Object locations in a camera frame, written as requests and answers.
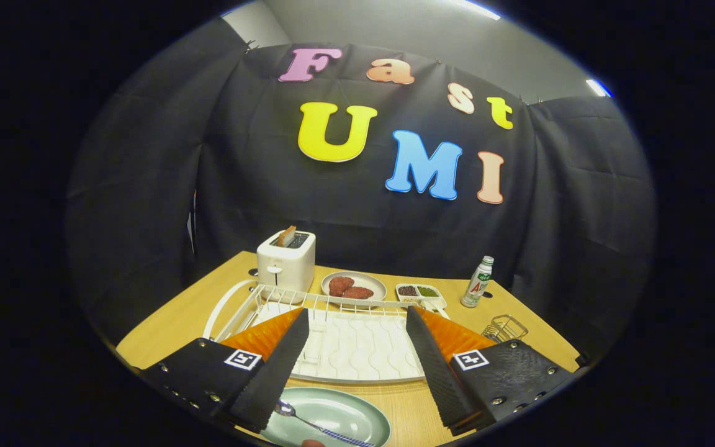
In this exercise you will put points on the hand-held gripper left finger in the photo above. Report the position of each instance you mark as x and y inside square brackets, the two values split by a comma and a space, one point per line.
[270, 379]

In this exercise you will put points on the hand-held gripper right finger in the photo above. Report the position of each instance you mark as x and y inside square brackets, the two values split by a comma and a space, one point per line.
[444, 372]

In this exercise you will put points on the pale green plate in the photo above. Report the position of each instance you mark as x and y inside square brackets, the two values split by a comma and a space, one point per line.
[345, 410]

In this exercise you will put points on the white divided bean dish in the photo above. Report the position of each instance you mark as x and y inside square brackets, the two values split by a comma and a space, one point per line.
[421, 290]

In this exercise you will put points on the beige round plate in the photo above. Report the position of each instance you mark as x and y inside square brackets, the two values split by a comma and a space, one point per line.
[376, 285]

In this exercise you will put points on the white green drink bottle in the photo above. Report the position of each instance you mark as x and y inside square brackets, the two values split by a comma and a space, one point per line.
[476, 285]

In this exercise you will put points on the white toaster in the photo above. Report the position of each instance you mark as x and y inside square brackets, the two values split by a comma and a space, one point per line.
[286, 264]

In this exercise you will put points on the red meat piece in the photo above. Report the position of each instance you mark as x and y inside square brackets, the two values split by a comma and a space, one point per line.
[340, 285]
[359, 292]

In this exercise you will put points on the brown toast slice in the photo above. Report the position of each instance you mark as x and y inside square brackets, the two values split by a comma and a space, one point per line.
[286, 237]

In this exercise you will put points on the black backdrop cloth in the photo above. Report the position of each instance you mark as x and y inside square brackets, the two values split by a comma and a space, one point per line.
[258, 186]

